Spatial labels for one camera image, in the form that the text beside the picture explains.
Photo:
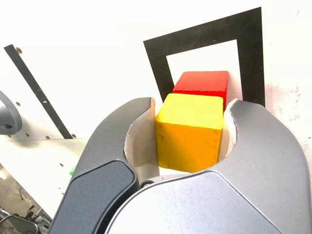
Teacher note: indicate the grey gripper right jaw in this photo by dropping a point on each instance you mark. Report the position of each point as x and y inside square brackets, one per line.
[243, 190]

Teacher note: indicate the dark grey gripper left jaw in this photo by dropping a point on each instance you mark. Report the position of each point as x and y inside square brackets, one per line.
[102, 158]

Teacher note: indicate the green cube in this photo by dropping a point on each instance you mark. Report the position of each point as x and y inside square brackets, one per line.
[72, 171]

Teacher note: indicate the yellow cube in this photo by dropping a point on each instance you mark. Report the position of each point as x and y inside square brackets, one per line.
[190, 136]

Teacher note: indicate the red cube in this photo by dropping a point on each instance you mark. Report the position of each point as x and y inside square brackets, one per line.
[202, 83]

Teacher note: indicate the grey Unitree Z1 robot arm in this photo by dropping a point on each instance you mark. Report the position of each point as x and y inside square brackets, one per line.
[9, 117]

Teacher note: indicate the black tape square outline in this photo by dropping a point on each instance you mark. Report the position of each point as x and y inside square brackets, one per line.
[251, 48]

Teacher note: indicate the black tape strip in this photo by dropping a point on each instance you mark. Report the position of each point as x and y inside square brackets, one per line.
[36, 87]

